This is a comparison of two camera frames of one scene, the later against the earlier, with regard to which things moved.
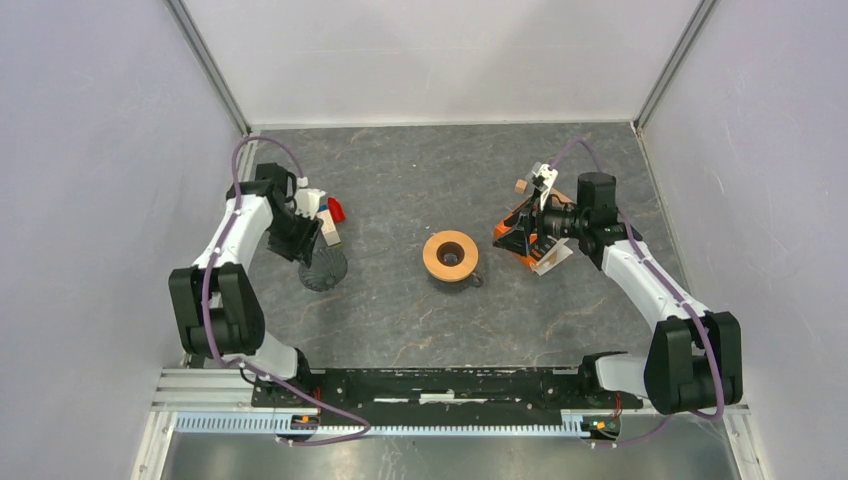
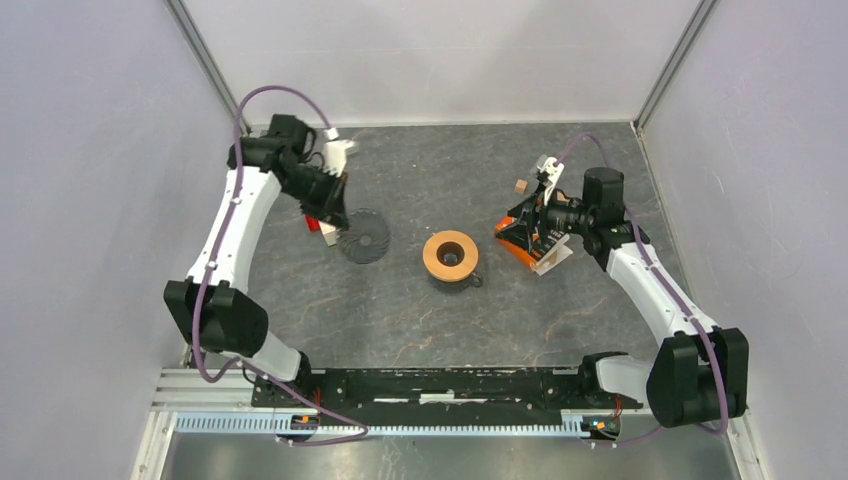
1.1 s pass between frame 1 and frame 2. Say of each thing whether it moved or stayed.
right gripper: stayed
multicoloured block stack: stayed
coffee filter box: stayed
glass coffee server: stayed
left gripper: moved
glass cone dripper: moved
